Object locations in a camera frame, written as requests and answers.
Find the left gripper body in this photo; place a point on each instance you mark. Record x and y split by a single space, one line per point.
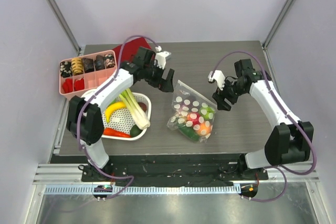
155 79

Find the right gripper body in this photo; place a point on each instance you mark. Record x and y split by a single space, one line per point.
226 94

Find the green round fruit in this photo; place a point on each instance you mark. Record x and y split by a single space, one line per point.
207 113

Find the purple eggplant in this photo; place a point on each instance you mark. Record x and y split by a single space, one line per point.
185 103

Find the peach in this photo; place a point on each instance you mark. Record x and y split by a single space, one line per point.
204 129

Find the clear zip top bag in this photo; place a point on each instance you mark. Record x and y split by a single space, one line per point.
182 89

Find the red strawberry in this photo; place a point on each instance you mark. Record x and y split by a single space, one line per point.
192 119

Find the dark green cucumber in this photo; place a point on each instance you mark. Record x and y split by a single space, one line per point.
189 133

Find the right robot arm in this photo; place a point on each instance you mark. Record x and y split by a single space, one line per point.
291 138

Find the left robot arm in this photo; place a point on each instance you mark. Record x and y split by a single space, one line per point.
84 119

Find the dark red plum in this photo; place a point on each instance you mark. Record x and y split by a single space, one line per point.
143 106

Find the red folded cloth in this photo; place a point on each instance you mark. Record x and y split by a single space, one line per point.
131 48

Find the green leek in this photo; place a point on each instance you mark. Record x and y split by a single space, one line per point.
139 116

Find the pink flower sushi roll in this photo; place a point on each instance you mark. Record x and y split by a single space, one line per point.
109 61

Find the yellow banana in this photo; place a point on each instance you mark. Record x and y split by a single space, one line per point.
112 108

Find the green avocado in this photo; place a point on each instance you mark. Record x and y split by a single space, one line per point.
135 131

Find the white plastic basket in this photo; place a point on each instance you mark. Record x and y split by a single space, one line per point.
121 120

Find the dark blue sushi roll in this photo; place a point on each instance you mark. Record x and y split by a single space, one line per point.
99 62

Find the dark brown sushi roll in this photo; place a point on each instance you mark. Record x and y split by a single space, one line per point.
88 65

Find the orange carrot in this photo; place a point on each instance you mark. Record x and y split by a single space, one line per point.
111 132

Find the red sushi piece right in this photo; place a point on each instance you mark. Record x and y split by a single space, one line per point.
79 84

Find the red sushi piece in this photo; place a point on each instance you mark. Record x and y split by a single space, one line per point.
79 84
67 86

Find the pink divided tray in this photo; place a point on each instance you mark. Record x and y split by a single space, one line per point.
92 79

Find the yellow striped sushi roll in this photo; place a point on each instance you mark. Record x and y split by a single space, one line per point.
77 66

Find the red sushi piece left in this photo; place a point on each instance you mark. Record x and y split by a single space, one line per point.
67 86

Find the black dotted sushi roll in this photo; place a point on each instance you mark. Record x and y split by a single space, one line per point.
65 69

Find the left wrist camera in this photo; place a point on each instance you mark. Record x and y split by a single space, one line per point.
161 57

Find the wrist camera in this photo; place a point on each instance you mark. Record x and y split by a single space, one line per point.
218 77
161 57

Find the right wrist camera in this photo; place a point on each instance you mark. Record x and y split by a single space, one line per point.
218 77

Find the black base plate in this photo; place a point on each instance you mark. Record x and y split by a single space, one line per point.
186 170

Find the white slotted cable duct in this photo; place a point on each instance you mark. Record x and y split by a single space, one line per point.
95 189

